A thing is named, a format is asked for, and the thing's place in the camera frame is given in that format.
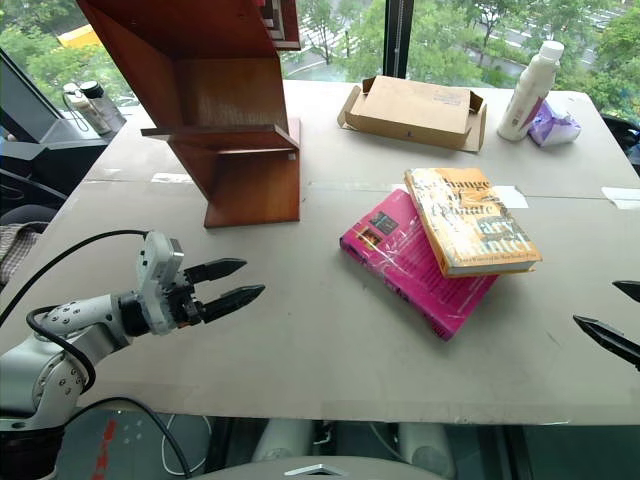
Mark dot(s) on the checkered cloth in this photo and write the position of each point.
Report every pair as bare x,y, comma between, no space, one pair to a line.
15,250

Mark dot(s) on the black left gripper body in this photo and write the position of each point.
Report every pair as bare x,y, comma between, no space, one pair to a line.
187,302

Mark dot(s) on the purple tissue pack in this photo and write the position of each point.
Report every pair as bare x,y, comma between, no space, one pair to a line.
554,125

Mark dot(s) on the books on shelf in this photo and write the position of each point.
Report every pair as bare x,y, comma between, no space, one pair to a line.
277,20

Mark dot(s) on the white plastic bottle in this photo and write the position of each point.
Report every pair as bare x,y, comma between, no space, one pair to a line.
527,95

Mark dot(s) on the brown wooden bookshelf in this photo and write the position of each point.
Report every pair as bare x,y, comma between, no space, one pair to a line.
215,110

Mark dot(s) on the orange hardcover book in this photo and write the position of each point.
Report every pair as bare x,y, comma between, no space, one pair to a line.
472,220

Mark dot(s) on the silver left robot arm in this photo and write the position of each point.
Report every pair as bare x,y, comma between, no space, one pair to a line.
60,340

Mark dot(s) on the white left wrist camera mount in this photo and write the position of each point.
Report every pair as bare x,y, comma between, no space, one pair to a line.
156,280

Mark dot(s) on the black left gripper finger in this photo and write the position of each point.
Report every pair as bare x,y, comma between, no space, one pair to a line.
220,269
235,299

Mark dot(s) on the white tape strip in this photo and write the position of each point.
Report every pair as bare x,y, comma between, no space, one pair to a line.
621,197

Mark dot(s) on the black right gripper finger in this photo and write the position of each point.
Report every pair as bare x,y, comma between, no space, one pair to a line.
607,337
629,290

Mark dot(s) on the white tape piece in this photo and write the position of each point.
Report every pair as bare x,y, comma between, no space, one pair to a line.
507,196

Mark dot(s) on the clear water bottle black lid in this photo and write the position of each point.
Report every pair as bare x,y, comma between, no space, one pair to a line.
102,107

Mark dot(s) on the black office chair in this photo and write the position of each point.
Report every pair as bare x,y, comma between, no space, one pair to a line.
622,140

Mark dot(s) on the pink paperback book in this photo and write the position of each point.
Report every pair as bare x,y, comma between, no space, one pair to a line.
410,260

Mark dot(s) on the open cardboard box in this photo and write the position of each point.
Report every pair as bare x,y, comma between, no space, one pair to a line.
417,112

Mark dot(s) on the grey monitor back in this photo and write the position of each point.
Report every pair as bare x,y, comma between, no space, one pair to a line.
30,100

